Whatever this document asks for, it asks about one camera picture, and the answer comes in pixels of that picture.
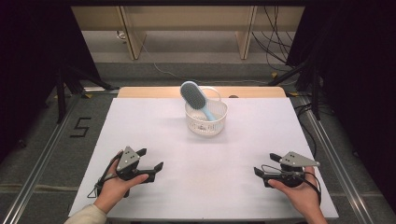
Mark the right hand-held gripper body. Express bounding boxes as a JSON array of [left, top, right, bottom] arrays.
[[278, 150, 321, 189]]

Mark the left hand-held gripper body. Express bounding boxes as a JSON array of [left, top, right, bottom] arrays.
[[115, 146, 142, 182]]

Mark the white plastic basket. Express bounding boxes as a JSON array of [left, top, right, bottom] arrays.
[[184, 86, 229, 137]]

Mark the light blue hairbrush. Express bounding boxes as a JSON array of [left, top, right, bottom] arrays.
[[179, 80, 218, 122]]

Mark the person's left hand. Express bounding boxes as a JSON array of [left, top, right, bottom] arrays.
[[93, 150, 149, 215]]

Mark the person's right hand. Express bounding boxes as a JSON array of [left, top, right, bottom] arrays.
[[267, 166, 322, 223]]

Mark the white table sheet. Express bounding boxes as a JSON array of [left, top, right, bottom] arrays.
[[68, 97, 340, 220]]

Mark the wooden table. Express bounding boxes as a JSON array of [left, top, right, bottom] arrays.
[[117, 86, 288, 99]]

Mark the black tripod stand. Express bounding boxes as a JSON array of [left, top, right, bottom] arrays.
[[54, 66, 120, 125], [266, 60, 321, 121]]

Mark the black curtain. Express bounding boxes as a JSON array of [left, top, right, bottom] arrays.
[[0, 0, 101, 162], [286, 0, 396, 213]]

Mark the beige wooden desk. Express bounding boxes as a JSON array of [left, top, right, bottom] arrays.
[[70, 5, 306, 61]]

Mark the left hand-held gripper cable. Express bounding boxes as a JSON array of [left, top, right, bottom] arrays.
[[87, 152, 123, 199]]

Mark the hand-held gripper cable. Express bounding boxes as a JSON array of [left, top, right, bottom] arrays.
[[87, 152, 123, 199], [261, 163, 322, 206]]

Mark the right hand-held gripper cable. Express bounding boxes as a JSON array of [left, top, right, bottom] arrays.
[[261, 163, 322, 206]]

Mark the metal floor rail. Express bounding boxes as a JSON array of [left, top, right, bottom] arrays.
[[0, 92, 82, 224], [297, 95, 376, 224]]

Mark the bunch of black cables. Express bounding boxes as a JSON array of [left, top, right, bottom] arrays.
[[251, 5, 297, 68]]

